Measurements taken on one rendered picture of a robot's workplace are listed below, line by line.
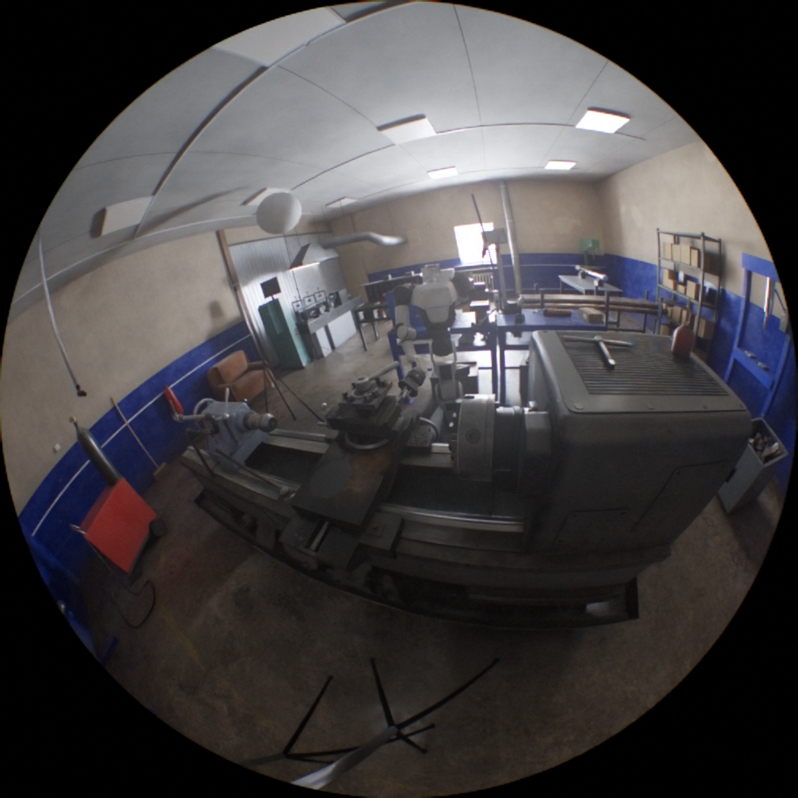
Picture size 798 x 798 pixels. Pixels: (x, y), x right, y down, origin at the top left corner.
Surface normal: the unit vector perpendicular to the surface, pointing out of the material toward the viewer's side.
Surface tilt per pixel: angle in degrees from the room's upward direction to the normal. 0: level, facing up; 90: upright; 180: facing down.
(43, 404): 90
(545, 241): 90
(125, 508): 90
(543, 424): 0
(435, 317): 77
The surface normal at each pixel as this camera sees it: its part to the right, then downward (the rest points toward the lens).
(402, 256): -0.32, 0.56
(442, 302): -0.10, 0.33
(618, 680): -0.22, -0.83
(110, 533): 0.98, -0.18
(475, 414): -0.31, -0.60
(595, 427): -0.38, -0.19
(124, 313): 0.92, 0.00
